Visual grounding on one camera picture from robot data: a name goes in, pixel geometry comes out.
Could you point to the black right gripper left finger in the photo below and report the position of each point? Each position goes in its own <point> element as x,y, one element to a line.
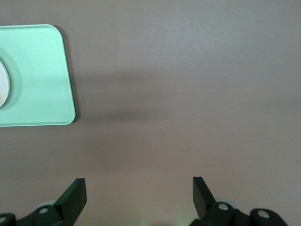
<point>70,202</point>

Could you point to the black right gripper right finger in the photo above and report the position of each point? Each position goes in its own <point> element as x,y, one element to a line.
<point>202,200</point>

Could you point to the round beige plate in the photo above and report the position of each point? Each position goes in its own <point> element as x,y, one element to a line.
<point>4,82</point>

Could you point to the light green rectangular tray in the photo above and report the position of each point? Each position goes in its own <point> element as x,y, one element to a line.
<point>42,77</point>

